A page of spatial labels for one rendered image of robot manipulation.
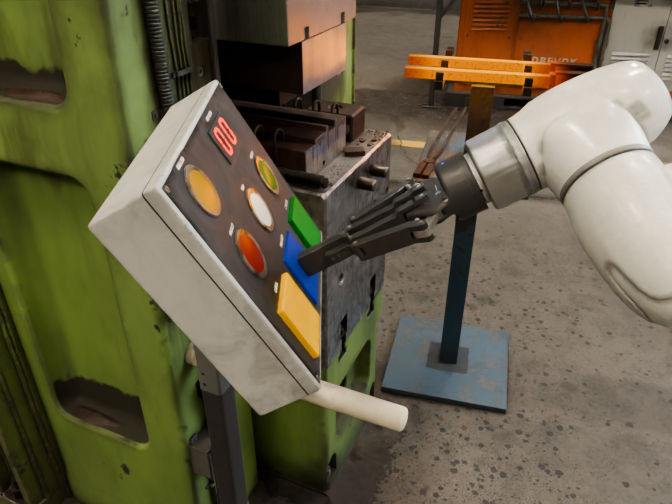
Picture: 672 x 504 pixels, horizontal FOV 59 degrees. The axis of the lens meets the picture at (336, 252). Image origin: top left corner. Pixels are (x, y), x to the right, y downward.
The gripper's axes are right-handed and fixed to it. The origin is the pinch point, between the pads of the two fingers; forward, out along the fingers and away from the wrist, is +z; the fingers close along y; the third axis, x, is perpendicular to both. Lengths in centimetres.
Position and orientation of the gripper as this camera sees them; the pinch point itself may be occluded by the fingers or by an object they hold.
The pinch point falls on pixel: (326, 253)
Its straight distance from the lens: 75.1
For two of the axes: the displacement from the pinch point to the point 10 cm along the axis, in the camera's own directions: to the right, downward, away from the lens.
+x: -5.0, -7.4, -4.6
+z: -8.7, 4.3, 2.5
